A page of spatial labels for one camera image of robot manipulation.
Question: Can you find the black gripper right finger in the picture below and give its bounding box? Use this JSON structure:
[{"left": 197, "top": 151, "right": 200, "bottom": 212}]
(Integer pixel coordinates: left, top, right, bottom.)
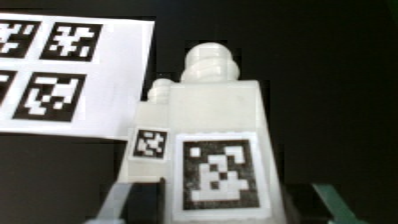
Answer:
[{"left": 282, "top": 183, "right": 373, "bottom": 224}]

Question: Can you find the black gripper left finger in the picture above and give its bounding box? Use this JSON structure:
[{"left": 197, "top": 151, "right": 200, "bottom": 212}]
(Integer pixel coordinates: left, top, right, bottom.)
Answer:
[{"left": 87, "top": 177, "right": 167, "bottom": 224}]

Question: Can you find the white marker sheet plate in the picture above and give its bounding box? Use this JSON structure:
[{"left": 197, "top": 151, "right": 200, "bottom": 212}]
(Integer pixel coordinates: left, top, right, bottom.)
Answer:
[{"left": 0, "top": 12, "right": 154, "bottom": 140}]

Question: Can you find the white leg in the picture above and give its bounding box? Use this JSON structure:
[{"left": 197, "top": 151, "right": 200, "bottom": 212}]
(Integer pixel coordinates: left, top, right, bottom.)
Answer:
[
  {"left": 117, "top": 78, "right": 174, "bottom": 183},
  {"left": 167, "top": 43, "right": 287, "bottom": 224}
]

